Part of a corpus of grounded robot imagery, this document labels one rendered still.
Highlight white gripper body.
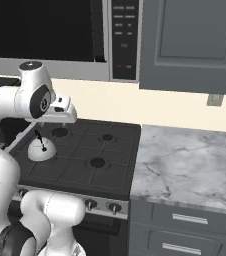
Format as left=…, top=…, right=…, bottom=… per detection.
left=24, top=101, right=79, bottom=125

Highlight black gas stove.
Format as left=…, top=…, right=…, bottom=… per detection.
left=4, top=117, right=143, bottom=256

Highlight black stove knob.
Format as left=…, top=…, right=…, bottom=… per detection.
left=108, top=202, right=123, bottom=216
left=84, top=198, right=99, bottom=212
left=17, top=188, right=29, bottom=199

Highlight silver microwave oven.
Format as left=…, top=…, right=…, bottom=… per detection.
left=0, top=0, right=144, bottom=83

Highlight black microwave door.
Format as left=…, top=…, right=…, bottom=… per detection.
left=0, top=0, right=111, bottom=81

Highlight black oven door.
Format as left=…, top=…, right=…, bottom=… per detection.
left=72, top=213, right=130, bottom=256

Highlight grey cupboard door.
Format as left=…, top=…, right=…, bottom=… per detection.
left=139, top=0, right=226, bottom=97

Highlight grey drawer front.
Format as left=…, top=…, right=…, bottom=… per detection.
left=146, top=229, right=226, bottom=256
left=150, top=202, right=226, bottom=235

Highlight black microwave door handle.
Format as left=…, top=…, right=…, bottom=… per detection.
left=90, top=0, right=107, bottom=63

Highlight grey wall socket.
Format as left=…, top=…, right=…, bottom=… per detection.
left=207, top=93, right=225, bottom=107

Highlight silver drawer handle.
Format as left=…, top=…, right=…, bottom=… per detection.
left=171, top=213, right=209, bottom=225
left=161, top=242, right=199, bottom=256

